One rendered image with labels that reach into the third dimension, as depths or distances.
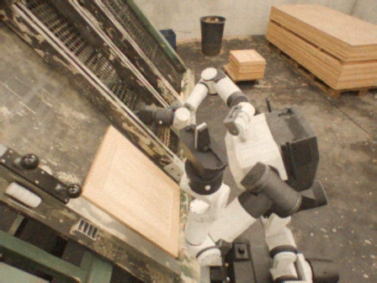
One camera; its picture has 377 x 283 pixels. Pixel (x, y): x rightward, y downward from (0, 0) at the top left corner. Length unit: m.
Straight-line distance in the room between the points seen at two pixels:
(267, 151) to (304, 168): 0.17
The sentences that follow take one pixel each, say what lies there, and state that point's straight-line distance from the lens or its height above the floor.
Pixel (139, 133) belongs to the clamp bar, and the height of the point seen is 1.20.
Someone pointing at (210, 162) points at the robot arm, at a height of 1.57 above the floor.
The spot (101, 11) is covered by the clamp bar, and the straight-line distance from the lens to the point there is 1.69.
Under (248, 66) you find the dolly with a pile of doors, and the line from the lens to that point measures 4.23.
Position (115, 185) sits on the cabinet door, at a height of 1.20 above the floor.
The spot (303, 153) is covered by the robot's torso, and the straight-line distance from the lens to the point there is 0.94.
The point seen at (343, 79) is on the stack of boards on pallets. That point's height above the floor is 0.30.
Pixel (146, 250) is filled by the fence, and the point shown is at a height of 1.07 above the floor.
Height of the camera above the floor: 1.91
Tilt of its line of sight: 39 degrees down
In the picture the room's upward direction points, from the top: straight up
